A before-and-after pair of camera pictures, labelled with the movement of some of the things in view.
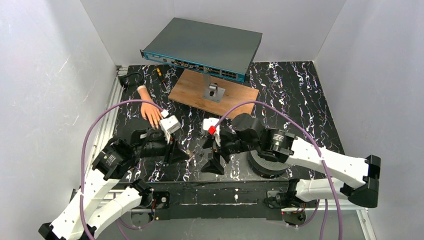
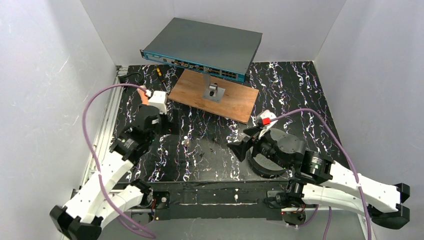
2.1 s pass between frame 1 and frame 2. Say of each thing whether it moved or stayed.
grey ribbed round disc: stayed
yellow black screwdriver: stayed
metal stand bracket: stayed
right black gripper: moved
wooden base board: stayed
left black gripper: moved
